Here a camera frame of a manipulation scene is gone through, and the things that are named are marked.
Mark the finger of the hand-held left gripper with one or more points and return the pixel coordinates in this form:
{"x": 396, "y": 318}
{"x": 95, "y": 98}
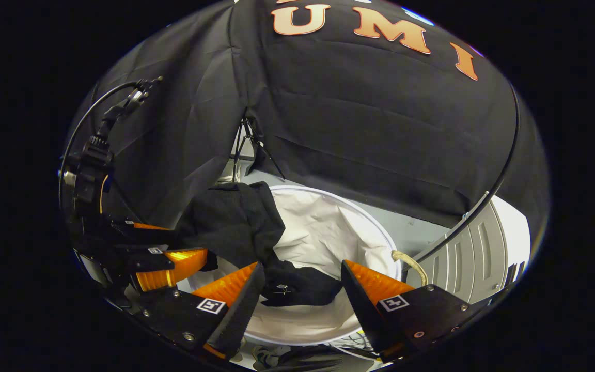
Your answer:
{"x": 145, "y": 235}
{"x": 173, "y": 266}

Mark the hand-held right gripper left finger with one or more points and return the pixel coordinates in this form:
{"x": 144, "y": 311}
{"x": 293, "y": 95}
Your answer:
{"x": 238, "y": 310}

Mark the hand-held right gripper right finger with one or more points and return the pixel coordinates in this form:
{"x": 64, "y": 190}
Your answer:
{"x": 362, "y": 305}

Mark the black knit garment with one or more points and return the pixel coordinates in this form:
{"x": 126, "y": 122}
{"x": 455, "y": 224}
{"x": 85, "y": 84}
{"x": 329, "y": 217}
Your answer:
{"x": 235, "y": 222}

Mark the white laundry hamper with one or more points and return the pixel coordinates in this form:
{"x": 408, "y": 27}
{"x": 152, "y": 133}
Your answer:
{"x": 328, "y": 232}

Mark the black clothes rack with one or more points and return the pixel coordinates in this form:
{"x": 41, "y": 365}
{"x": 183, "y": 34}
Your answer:
{"x": 447, "y": 230}

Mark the grey ribbed panel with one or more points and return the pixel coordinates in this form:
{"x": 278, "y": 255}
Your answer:
{"x": 478, "y": 248}

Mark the black tripod stand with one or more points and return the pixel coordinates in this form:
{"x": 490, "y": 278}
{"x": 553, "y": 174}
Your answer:
{"x": 250, "y": 129}

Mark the black backdrop cloth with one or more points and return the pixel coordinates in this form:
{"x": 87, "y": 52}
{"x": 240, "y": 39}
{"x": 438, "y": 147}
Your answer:
{"x": 354, "y": 129}

